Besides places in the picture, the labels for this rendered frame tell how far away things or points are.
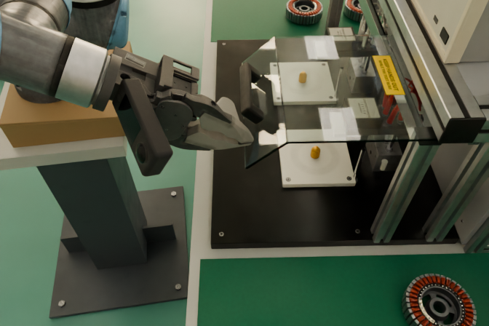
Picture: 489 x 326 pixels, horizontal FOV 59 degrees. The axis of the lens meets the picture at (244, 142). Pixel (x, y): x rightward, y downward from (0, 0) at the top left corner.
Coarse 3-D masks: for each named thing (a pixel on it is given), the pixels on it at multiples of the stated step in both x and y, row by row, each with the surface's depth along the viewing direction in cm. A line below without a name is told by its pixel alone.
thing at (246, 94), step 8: (248, 64) 69; (240, 72) 69; (248, 72) 67; (256, 72) 70; (240, 80) 67; (248, 80) 66; (256, 80) 70; (240, 88) 66; (248, 88) 65; (240, 96) 65; (248, 96) 64; (248, 104) 63; (248, 112) 62; (256, 112) 63; (256, 120) 64
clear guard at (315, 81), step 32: (256, 64) 73; (288, 64) 68; (320, 64) 68; (352, 64) 68; (256, 96) 69; (288, 96) 63; (320, 96) 63; (352, 96) 63; (384, 96) 63; (416, 96) 63; (256, 128) 64; (288, 128) 59; (320, 128) 59; (352, 128) 59; (384, 128) 59; (416, 128) 59; (256, 160) 61
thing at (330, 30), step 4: (328, 28) 100; (332, 28) 100; (336, 28) 100; (340, 28) 100; (344, 28) 100; (348, 28) 100; (352, 28) 100; (328, 32) 99; (332, 32) 99; (336, 32) 99; (340, 32) 99; (344, 32) 99; (348, 32) 99; (352, 32) 99
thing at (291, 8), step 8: (296, 0) 133; (304, 0) 133; (312, 0) 133; (288, 8) 131; (296, 8) 134; (304, 8) 133; (312, 8) 133; (320, 8) 130; (288, 16) 131; (296, 16) 128; (304, 16) 128; (312, 16) 128; (320, 16) 130; (304, 24) 130
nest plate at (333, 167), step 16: (288, 144) 95; (304, 144) 95; (320, 144) 95; (336, 144) 95; (288, 160) 92; (304, 160) 92; (320, 160) 92; (336, 160) 92; (288, 176) 89; (304, 176) 89; (320, 176) 89; (336, 176) 89; (352, 176) 89
